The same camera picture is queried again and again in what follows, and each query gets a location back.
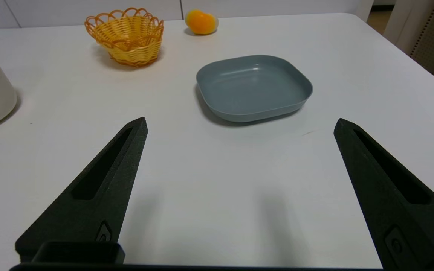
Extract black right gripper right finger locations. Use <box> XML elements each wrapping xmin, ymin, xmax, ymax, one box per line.
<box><xmin>333</xmin><ymin>118</ymin><xmax>434</xmax><ymax>271</ymax></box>

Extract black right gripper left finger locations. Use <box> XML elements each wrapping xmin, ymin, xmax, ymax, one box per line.
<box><xmin>15</xmin><ymin>117</ymin><xmax>148</xmax><ymax>264</ymax></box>

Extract orange woven basket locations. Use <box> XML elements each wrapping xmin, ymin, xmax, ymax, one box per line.
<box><xmin>85</xmin><ymin>8</ymin><xmax>164</xmax><ymax>67</ymax></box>

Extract blue grey square plate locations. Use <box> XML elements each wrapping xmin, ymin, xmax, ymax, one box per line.
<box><xmin>196</xmin><ymin>55</ymin><xmax>313</xmax><ymax>123</ymax></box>

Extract white desk leg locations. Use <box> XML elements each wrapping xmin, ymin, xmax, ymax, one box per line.
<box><xmin>384</xmin><ymin>0</ymin><xmax>434</xmax><ymax>56</ymax></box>

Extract orange and white toy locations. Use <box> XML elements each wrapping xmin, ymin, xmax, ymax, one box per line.
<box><xmin>185</xmin><ymin>9</ymin><xmax>219</xmax><ymax>35</ymax></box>

